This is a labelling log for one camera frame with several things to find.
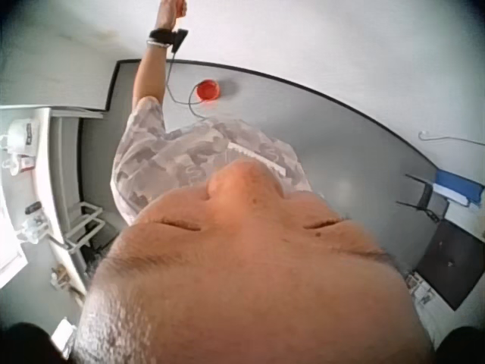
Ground person's left hand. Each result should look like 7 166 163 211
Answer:
156 0 189 31

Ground black wrist band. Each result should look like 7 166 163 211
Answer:
147 27 189 53

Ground red round bowl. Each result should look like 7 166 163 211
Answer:
196 79 221 102

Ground white counter with kitchen items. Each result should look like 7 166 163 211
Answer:
0 105 89 297

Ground white metal rack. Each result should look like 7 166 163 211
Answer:
63 202 106 252

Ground black chair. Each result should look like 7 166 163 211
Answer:
396 173 452 224

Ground blue box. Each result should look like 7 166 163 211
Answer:
433 168 485 208

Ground white container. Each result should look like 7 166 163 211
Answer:
50 318 76 359

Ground printed papers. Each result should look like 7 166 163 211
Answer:
404 271 437 306

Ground black floor mat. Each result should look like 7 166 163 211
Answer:
411 218 485 312

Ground thin black cable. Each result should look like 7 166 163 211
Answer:
164 49 213 123

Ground white cable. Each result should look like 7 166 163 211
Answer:
418 130 485 147

